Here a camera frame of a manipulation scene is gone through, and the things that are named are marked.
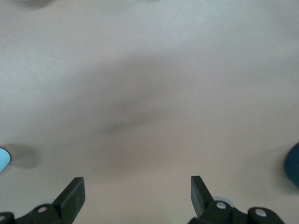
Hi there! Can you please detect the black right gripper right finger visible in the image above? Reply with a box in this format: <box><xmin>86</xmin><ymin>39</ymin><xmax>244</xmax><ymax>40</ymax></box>
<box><xmin>188</xmin><ymin>175</ymin><xmax>285</xmax><ymax>224</ymax></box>

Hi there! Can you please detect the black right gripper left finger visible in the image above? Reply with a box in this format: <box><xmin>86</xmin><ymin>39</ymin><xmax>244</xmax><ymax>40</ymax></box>
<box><xmin>0</xmin><ymin>176</ymin><xmax>85</xmax><ymax>224</ymax></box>

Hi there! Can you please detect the light blue plastic cup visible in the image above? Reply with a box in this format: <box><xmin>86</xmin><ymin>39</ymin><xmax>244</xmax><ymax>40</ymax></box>
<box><xmin>0</xmin><ymin>147</ymin><xmax>12</xmax><ymax>175</ymax></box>

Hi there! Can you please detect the black pot with blue handle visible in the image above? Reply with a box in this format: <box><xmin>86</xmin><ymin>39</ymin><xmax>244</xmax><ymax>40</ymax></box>
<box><xmin>284</xmin><ymin>142</ymin><xmax>299</xmax><ymax>190</ymax></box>

